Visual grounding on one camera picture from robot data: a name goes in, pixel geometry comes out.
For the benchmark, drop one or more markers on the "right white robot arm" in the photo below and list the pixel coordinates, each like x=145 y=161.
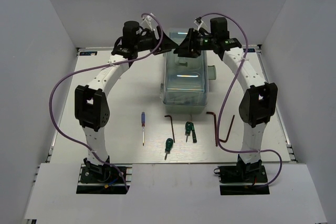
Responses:
x=259 y=101

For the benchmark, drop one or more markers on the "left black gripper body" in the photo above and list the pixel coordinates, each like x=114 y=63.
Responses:
x=148 y=42

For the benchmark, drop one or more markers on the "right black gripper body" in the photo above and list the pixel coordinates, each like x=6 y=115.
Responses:
x=202 y=43

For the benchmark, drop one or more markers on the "blue red precision screwdriver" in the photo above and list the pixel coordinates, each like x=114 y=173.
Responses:
x=143 y=127

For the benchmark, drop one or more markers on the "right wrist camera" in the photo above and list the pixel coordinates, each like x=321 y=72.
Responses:
x=200 y=24

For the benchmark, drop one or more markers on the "dark green slim screwdriver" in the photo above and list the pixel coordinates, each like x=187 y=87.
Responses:
x=193 y=132

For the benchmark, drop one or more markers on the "green stubby screwdriver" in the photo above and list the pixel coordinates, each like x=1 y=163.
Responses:
x=188 y=129
x=168 y=146

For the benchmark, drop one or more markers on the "green stubby screwdriver upper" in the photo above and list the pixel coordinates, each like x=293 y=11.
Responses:
x=188 y=129

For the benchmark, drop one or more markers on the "green plastic toolbox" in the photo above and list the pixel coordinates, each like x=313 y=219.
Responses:
x=184 y=86

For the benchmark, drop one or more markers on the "long hex key left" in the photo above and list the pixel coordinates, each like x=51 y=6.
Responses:
x=172 y=128

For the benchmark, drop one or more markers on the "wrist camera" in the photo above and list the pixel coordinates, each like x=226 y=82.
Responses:
x=146 y=23
x=200 y=24

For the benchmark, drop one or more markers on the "large hex key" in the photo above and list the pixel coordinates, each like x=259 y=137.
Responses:
x=215 y=125

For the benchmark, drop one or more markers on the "angled hex key right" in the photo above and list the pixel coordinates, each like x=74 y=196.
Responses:
x=229 y=131

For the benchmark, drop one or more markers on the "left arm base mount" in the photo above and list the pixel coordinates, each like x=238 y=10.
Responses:
x=90 y=183

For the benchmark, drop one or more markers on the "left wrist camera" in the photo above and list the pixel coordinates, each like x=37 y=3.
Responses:
x=146 y=23

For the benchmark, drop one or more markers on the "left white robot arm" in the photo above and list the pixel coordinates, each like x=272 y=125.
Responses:
x=91 y=106

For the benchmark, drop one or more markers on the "green stubby screwdriver lower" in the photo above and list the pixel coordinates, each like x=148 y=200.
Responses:
x=168 y=146

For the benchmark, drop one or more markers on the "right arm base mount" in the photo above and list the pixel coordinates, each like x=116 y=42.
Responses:
x=231 y=183

